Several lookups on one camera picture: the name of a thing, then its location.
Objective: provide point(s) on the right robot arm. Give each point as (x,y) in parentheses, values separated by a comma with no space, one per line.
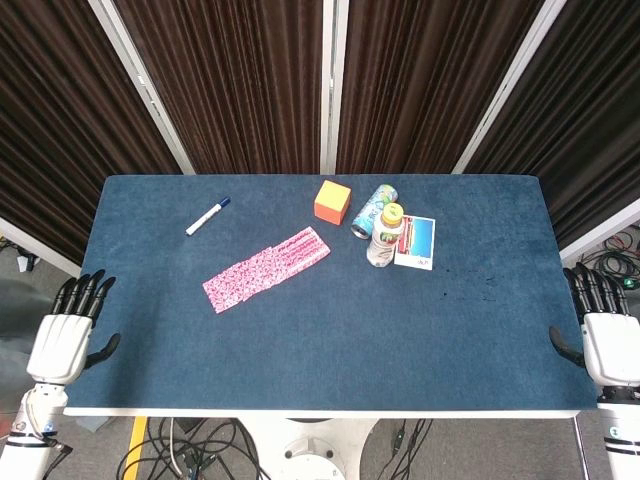
(620,440)

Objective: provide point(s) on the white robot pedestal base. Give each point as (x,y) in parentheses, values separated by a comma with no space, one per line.
(310,450)

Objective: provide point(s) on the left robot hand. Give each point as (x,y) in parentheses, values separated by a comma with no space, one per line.
(57,347)

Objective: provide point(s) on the orange and yellow foam cube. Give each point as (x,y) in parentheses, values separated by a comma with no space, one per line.
(331,202)

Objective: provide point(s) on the white partition base rail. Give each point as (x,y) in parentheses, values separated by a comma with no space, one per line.
(40,247)
(600,232)

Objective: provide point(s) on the dark brown curtain panel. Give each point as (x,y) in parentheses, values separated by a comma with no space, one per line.
(590,115)
(60,125)
(235,85)
(420,85)

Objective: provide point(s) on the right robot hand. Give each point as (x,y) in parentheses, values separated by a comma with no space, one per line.
(612,347)

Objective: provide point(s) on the white partition post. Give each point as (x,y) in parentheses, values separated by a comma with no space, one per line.
(331,100)
(145,95)
(505,95)

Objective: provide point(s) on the pink patterned cloth strip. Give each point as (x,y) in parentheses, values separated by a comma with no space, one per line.
(285,255)

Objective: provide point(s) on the postcard with blue sky photo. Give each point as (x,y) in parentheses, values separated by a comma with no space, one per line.
(419,242)

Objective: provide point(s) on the drink bottle with yellow cap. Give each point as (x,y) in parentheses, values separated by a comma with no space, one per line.
(384,240)

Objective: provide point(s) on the white marker with blue cap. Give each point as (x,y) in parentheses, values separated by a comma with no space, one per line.
(207,216)

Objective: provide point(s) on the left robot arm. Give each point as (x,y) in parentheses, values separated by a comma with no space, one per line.
(25,450)

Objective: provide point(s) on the light blue drink can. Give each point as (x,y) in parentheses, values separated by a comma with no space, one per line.
(367,212)

